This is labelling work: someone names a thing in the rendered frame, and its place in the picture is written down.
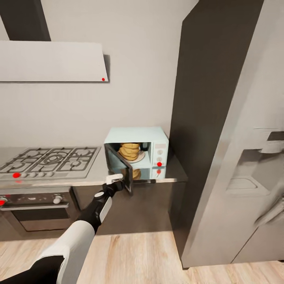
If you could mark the burner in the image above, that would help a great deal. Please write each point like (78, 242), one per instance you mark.
(49, 163)

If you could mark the fridge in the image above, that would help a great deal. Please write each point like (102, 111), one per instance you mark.
(227, 131)

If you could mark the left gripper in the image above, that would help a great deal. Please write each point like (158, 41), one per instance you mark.
(116, 186)

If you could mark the popcorn bag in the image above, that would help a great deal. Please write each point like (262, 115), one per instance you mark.
(129, 150)

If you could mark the range hood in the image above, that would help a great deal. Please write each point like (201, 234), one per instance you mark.
(31, 56)

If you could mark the oven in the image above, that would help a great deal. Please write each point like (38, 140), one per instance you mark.
(40, 211)

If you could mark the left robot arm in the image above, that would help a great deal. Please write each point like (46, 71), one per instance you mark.
(62, 262)

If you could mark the microwave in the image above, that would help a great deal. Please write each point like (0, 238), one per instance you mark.
(153, 151)

